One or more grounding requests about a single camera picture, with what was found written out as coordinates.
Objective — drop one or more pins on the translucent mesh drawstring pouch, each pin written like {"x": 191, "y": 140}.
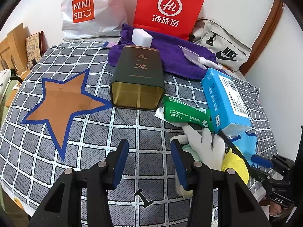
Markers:
{"x": 190, "y": 55}

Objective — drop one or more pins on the white Miniso plastic bag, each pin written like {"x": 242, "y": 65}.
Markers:
{"x": 92, "y": 18}

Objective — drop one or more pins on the blue tissue pack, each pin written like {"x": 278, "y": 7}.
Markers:
{"x": 228, "y": 111}

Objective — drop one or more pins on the wooden headboard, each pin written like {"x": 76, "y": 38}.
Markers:
{"x": 13, "y": 49}

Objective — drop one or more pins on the red Haidilao paper bag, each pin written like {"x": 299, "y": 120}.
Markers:
{"x": 172, "y": 17}

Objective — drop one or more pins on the purple towel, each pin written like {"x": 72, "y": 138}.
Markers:
{"x": 173, "y": 60}

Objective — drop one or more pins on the green wet wipe packet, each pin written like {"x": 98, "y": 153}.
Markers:
{"x": 178, "y": 114}

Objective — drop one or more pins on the person's right hand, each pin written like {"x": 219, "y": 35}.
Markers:
{"x": 276, "y": 210}

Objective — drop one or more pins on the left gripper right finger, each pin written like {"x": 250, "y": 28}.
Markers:
{"x": 180, "y": 162}

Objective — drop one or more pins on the white foam block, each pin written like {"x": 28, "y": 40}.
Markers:
{"x": 141, "y": 38}

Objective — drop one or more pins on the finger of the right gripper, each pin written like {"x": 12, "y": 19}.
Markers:
{"x": 258, "y": 174}
{"x": 261, "y": 161}

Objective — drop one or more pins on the yellow pouch with black straps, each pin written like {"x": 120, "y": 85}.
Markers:
{"x": 233, "y": 161}

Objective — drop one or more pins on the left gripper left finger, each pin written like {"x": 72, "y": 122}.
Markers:
{"x": 119, "y": 159}

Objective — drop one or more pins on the brown wooden door frame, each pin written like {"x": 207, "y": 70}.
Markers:
{"x": 265, "y": 35}

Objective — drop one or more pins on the grey Nike bag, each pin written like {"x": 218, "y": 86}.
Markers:
{"x": 229, "y": 51}

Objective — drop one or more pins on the grey checked bed cover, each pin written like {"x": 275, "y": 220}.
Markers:
{"x": 30, "y": 163}

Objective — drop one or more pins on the white glove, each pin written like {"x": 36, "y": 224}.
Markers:
{"x": 202, "y": 146}

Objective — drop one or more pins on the dark green tin box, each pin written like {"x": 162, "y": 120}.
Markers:
{"x": 138, "y": 81}

